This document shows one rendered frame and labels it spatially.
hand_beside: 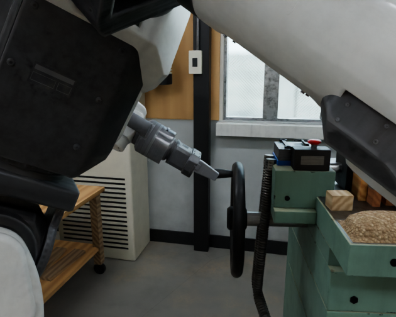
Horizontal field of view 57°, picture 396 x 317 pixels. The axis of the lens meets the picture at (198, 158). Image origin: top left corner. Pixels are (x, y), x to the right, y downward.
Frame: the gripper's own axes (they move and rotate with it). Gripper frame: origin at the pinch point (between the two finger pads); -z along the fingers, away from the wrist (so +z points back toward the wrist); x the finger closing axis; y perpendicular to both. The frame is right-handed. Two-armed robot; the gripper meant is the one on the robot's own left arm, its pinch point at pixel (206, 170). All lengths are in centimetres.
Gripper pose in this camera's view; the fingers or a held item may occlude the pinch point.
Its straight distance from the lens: 90.3
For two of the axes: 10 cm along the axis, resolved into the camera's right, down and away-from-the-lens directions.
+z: -8.6, -5.0, -0.6
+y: 5.0, -8.5, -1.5
